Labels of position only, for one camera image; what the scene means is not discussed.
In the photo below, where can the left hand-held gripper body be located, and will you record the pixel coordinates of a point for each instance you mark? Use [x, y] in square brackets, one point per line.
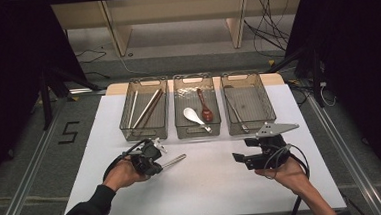
[146, 160]

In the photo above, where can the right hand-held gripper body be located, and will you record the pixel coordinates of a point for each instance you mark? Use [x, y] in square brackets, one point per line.
[271, 156]

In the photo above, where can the metal knife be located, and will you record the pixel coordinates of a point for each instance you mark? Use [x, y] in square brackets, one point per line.
[176, 160]

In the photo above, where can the metal fork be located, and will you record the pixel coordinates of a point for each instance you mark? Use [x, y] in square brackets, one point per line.
[237, 113]

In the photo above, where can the smoky clear plastic bin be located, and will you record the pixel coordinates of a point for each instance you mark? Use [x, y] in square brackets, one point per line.
[255, 103]
[186, 97]
[156, 123]

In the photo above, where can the brown wooden spoon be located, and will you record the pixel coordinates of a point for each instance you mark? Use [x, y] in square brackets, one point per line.
[207, 114]

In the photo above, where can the white chopstick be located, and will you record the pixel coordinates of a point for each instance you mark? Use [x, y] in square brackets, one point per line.
[133, 109]
[146, 108]

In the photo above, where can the white ceramic spoon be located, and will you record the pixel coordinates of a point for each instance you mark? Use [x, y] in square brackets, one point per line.
[190, 114]

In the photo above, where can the person's right hand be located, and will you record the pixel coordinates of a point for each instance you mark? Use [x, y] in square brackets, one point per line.
[289, 176]

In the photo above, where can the person's left hand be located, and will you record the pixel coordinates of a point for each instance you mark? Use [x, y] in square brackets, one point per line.
[121, 175]

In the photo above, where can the white table cover board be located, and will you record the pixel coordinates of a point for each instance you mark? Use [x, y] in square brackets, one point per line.
[200, 193]

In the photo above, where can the yellow tape piece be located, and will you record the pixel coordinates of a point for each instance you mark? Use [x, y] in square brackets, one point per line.
[74, 99]
[271, 62]

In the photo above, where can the black metal stand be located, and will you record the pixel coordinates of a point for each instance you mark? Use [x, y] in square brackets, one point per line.
[317, 86]
[46, 106]

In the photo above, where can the white power adapter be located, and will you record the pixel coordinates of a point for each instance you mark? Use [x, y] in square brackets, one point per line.
[324, 84]

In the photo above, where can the black curtain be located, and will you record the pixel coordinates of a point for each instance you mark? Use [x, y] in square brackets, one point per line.
[10, 81]
[359, 60]

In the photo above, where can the wooden shelf unit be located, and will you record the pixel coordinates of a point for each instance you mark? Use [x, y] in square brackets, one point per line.
[179, 8]

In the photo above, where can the short aluminium floor rail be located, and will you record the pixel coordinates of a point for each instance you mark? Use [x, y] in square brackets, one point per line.
[87, 91]

